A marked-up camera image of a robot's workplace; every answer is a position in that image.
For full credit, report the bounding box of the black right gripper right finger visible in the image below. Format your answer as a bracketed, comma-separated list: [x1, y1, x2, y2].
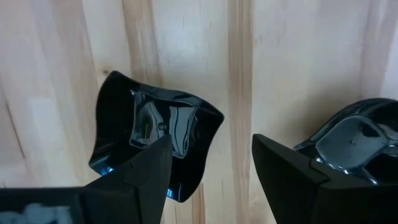
[251, 133, 398, 224]

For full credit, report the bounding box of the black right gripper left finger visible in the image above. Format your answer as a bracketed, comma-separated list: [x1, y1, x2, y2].
[0, 134, 174, 224]

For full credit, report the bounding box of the black wavy square plate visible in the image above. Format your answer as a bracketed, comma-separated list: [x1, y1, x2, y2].
[88, 70, 225, 203]

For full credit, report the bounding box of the black leaf-shaped plate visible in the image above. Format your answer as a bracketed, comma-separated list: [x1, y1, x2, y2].
[294, 97, 398, 187]

